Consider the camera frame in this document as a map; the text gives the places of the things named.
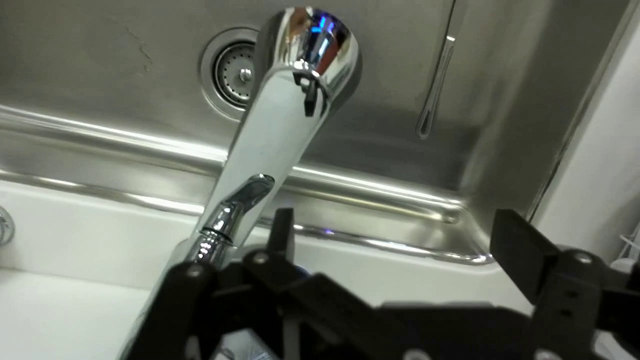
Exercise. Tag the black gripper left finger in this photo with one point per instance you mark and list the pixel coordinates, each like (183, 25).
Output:
(266, 313)

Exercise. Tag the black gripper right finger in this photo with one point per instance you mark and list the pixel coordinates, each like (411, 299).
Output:
(580, 300)

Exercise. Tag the chrome sink faucet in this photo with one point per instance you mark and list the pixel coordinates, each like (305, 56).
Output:
(272, 132)

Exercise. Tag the round metal sink drain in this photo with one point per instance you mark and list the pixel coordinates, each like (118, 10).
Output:
(231, 72)

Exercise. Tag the stainless steel sink basin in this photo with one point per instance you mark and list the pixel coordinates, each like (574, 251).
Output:
(101, 66)

